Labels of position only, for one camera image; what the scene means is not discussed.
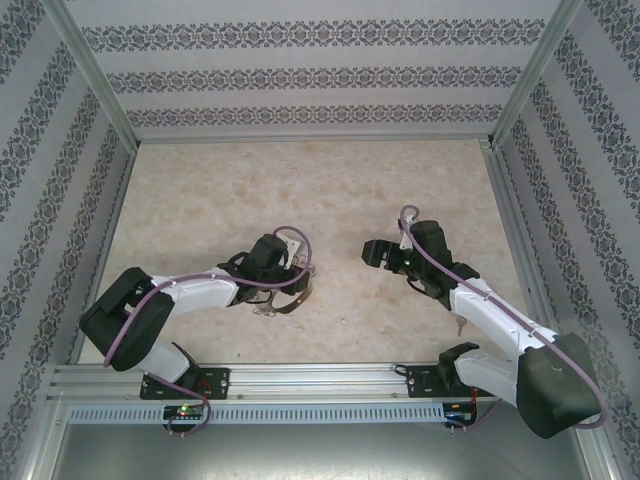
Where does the left controller board with LED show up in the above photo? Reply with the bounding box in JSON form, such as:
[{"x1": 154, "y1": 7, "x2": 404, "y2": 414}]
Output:
[{"x1": 163, "y1": 405, "x2": 206, "y2": 421}]

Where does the aluminium frame post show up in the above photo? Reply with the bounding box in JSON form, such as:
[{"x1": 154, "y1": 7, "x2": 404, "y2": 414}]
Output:
[
  {"x1": 42, "y1": 0, "x2": 140, "y2": 147},
  {"x1": 490, "y1": 0, "x2": 585, "y2": 147}
]

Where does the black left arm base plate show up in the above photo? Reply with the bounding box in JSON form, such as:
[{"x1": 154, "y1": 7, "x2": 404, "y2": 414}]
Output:
[{"x1": 139, "y1": 367, "x2": 231, "y2": 401}]

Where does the right controller board with LED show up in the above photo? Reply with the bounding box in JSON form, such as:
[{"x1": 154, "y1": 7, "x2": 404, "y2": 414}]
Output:
[{"x1": 443, "y1": 402, "x2": 479, "y2": 425}]

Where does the grey sheet metal panel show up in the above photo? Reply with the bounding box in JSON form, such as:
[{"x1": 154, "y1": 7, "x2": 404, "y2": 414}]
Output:
[{"x1": 29, "y1": 422, "x2": 616, "y2": 480}]

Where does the controller board with led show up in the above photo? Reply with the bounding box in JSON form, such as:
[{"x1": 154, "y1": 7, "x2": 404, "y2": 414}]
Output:
[
  {"x1": 163, "y1": 405, "x2": 206, "y2": 421},
  {"x1": 443, "y1": 402, "x2": 479, "y2": 425}
]

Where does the grey slotted cable duct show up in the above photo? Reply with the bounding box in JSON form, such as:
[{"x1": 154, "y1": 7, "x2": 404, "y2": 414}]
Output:
[{"x1": 67, "y1": 403, "x2": 446, "y2": 425}]

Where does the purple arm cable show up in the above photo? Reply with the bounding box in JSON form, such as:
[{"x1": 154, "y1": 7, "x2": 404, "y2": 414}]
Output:
[
  {"x1": 397, "y1": 203, "x2": 610, "y2": 434},
  {"x1": 102, "y1": 227, "x2": 314, "y2": 436}
]

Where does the aluminium table side rail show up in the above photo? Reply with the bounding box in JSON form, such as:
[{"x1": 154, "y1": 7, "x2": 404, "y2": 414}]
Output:
[
  {"x1": 67, "y1": 142, "x2": 139, "y2": 365},
  {"x1": 482, "y1": 139, "x2": 570, "y2": 362}
]

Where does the aluminium table end rail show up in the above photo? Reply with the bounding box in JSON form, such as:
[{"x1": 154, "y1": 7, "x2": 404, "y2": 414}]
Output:
[{"x1": 133, "y1": 127, "x2": 496, "y2": 146}]

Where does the silver metal watch band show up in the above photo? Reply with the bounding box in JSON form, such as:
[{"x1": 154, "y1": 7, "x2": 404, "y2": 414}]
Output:
[{"x1": 234, "y1": 252, "x2": 317, "y2": 319}]

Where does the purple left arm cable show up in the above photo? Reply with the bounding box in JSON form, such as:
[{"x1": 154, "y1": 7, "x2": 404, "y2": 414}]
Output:
[{"x1": 102, "y1": 227, "x2": 314, "y2": 436}]

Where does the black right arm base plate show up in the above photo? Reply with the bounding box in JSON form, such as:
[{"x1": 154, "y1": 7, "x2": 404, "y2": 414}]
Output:
[{"x1": 407, "y1": 364, "x2": 499, "y2": 400}]

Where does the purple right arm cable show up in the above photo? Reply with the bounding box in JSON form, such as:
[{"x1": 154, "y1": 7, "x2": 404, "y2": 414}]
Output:
[{"x1": 397, "y1": 203, "x2": 610, "y2": 434}]

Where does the aluminium mounting rail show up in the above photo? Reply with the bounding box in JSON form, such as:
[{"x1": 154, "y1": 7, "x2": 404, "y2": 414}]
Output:
[{"x1": 48, "y1": 362, "x2": 587, "y2": 402}]

